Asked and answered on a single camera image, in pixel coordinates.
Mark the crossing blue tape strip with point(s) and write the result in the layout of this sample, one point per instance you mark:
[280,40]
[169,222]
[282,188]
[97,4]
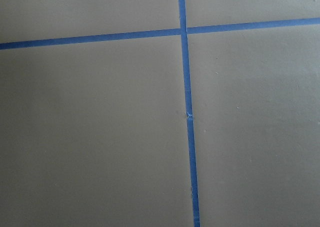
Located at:
[159,33]

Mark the long blue tape strip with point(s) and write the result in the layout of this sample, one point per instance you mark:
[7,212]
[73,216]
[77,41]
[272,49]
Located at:
[189,112]

